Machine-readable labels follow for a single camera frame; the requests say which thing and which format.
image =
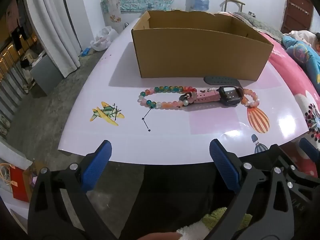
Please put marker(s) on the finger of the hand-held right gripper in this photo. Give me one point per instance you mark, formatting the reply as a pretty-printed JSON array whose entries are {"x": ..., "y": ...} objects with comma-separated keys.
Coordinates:
[
  {"x": 297, "y": 177},
  {"x": 311, "y": 150}
]

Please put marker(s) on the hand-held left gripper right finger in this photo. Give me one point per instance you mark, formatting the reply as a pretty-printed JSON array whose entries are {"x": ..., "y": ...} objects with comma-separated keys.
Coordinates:
[{"x": 225, "y": 165}]

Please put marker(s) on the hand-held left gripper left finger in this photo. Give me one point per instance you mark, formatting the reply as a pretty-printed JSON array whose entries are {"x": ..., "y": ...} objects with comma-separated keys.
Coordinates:
[{"x": 100, "y": 162}]

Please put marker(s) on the brown cardboard box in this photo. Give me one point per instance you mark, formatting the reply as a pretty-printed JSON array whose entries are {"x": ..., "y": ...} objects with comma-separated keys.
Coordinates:
[{"x": 200, "y": 55}]

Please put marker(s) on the person's left hand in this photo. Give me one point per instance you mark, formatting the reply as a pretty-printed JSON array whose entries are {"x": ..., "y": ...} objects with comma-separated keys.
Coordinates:
[{"x": 160, "y": 236}]

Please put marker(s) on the white green fluffy towel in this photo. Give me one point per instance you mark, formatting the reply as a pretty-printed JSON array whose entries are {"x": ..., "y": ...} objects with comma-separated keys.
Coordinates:
[{"x": 217, "y": 217}]

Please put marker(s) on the red paper bag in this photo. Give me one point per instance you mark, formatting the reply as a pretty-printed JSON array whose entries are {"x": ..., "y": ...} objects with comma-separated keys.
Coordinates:
[{"x": 20, "y": 185}]

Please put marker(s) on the pink floral bedsheet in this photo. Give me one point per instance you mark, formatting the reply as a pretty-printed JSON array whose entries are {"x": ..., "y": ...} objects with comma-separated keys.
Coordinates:
[{"x": 287, "y": 65}]

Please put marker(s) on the blue printed quilt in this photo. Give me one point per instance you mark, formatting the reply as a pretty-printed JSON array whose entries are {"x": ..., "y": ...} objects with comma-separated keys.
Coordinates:
[{"x": 305, "y": 55}]

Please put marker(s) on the grey metal cabinet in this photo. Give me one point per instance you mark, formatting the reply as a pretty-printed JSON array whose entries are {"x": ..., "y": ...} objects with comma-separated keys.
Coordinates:
[{"x": 45, "y": 75}]

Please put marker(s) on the small blue floor item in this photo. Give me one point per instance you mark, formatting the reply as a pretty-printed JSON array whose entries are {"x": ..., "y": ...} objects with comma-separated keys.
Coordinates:
[{"x": 85, "y": 52}]

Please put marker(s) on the white plastic bag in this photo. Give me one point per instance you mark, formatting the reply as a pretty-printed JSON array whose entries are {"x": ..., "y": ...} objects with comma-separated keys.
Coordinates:
[{"x": 102, "y": 40}]

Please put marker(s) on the grey fluffy blanket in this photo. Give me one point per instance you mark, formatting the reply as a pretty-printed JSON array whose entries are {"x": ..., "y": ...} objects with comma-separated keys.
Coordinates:
[{"x": 262, "y": 26}]

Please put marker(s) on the dark shelf rack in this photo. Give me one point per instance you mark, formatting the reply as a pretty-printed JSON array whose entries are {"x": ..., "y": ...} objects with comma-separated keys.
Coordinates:
[{"x": 10, "y": 55}]

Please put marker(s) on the brown wooden door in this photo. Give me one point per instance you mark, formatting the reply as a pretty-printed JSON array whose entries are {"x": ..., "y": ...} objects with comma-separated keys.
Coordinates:
[{"x": 297, "y": 10}]

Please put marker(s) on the white curtain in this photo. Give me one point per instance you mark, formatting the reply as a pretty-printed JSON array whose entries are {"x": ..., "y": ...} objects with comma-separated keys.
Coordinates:
[{"x": 50, "y": 30}]

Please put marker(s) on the white printed hanging bag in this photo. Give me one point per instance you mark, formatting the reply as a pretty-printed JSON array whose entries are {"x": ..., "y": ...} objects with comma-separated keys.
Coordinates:
[{"x": 112, "y": 7}]

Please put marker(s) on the wooden chair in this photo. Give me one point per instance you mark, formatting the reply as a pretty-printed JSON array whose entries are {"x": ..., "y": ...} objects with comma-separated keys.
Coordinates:
[{"x": 235, "y": 1}]

